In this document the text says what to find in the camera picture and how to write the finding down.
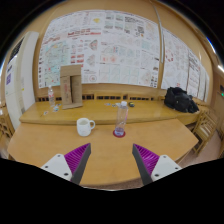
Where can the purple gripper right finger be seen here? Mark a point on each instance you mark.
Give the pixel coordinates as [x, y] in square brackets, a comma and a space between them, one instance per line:
[151, 166]

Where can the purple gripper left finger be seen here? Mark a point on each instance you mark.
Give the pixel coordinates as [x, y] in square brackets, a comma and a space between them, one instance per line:
[70, 166]

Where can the clear plastic water bottle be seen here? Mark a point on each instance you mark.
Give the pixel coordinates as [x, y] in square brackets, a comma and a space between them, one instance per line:
[121, 118]

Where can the far clear water bottle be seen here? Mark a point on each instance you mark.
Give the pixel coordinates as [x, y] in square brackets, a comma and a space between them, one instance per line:
[51, 96]

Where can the red round coaster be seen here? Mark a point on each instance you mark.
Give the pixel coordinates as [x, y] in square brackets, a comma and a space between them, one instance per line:
[119, 135]

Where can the white ceramic mug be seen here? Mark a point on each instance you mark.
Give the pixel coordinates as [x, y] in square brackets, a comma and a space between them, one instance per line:
[85, 126]

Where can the small cup by bottle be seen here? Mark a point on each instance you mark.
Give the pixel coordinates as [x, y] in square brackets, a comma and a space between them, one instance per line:
[55, 108]

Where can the small items on far table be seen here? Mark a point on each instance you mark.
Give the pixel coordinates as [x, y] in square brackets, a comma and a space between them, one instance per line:
[130, 104]

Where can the black bag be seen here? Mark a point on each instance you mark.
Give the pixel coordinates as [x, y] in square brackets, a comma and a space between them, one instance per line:
[179, 100]

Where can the wooden chair right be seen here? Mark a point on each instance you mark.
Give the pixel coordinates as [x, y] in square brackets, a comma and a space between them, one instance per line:
[204, 130]

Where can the brown cardboard box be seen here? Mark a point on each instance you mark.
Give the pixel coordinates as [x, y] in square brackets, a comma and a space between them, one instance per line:
[71, 86]

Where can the white standing air conditioner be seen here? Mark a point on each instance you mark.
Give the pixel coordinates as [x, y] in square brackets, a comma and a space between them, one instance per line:
[19, 91]

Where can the right wall poster sheet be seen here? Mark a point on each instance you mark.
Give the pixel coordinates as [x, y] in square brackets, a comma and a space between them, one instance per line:
[183, 69]

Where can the large wall poster sheet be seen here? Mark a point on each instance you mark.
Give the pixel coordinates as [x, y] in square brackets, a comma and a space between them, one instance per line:
[109, 46]

